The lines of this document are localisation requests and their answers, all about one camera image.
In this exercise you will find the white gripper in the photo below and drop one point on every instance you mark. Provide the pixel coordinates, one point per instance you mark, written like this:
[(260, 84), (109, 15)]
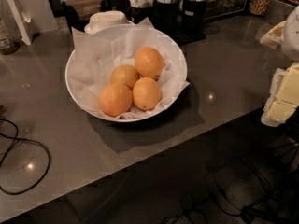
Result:
[(291, 36)]

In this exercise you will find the orange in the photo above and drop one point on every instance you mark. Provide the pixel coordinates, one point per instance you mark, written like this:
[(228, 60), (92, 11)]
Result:
[(115, 99), (149, 62), (146, 93), (124, 74)]

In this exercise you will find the white bowl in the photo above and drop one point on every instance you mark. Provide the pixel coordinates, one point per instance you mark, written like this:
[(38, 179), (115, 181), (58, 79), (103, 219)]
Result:
[(78, 90)]

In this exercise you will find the jar of nuts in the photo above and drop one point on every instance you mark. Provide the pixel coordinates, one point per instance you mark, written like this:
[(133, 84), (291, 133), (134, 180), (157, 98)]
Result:
[(258, 7)]

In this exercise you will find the black cup right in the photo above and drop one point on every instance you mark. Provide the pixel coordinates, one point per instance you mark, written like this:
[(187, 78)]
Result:
[(192, 16)]

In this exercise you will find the black cup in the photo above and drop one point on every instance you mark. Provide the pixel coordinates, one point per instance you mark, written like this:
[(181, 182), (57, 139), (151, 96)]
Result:
[(192, 16), (138, 14), (166, 17)]

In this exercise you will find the black cup middle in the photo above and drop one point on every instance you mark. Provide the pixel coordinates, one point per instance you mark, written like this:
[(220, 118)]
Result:
[(166, 17)]

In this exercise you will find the black cup left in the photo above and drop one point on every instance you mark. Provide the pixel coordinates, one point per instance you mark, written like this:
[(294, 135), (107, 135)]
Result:
[(138, 14)]

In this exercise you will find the white paper liner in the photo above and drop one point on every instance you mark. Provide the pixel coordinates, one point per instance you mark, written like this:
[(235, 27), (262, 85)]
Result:
[(93, 56)]

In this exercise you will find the white sign holder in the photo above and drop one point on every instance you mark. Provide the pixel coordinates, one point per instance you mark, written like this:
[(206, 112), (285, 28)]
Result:
[(23, 22)]

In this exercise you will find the glass bottle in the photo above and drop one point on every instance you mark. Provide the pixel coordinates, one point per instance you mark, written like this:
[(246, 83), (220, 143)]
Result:
[(7, 45)]

